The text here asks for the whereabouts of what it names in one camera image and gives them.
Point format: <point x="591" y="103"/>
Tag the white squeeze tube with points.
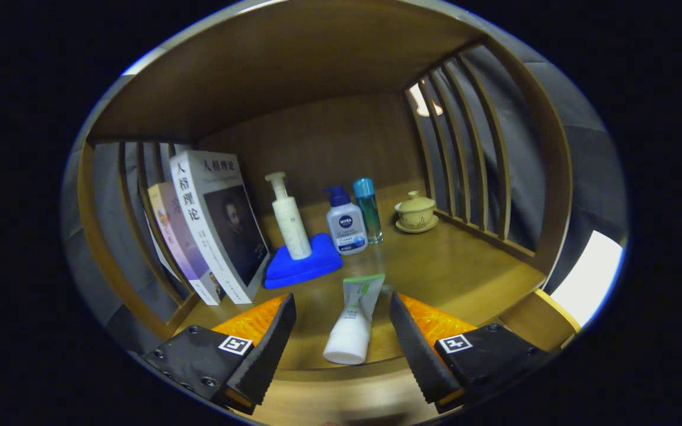
<point x="350" y="337"/>

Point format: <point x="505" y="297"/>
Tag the yellow lidded teacup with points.
<point x="417" y="212"/>

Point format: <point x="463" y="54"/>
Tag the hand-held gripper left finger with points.
<point x="267" y="349"/>

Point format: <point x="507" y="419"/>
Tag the yellow saucer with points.
<point x="430" y="226"/>

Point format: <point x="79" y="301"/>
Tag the purple book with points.
<point x="184" y="248"/>

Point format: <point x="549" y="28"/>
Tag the thick white book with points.
<point x="211" y="236"/>

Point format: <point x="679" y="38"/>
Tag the white bottle blue pump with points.
<point x="346" y="231"/>

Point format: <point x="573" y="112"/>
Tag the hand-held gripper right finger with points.
<point x="418" y="355"/>

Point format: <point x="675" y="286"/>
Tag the blue folded cloth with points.
<point x="293" y="272"/>

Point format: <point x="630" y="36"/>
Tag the wooden countertop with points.
<point x="447" y="266"/>

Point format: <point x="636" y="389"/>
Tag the wooden cabinet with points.
<point x="329" y="136"/>

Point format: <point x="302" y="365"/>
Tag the teal glass bottle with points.
<point x="369" y="216"/>

